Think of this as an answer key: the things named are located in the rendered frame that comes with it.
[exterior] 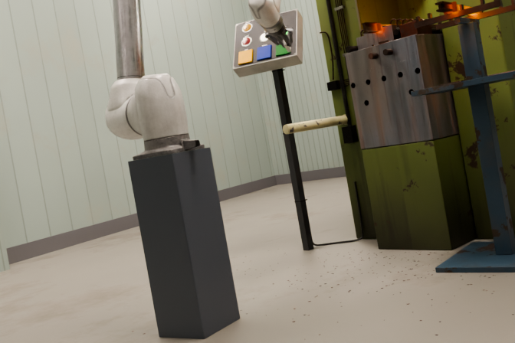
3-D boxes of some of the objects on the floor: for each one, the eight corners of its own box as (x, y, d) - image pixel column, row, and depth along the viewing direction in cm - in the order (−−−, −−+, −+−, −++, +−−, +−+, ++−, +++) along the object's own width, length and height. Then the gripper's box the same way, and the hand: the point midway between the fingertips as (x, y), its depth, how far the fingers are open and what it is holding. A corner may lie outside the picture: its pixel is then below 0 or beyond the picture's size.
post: (309, 250, 317) (272, 39, 315) (303, 250, 320) (266, 40, 318) (313, 248, 319) (277, 38, 318) (308, 248, 322) (272, 40, 321)
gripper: (258, 34, 262) (276, 59, 284) (288, 30, 258) (303, 54, 280) (258, 19, 265) (276, 44, 286) (288, 13, 261) (303, 39, 282)
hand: (287, 45), depth 280 cm, fingers closed
